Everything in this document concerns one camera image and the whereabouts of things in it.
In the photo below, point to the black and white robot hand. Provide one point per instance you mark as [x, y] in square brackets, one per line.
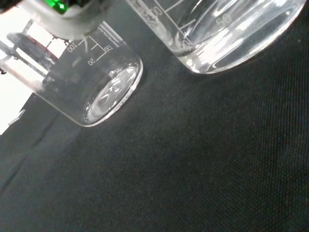
[70, 21]

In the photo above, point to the grey tape strip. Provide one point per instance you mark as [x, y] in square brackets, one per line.
[17, 118]

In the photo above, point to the black bench cloth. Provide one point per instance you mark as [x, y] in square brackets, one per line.
[193, 157]

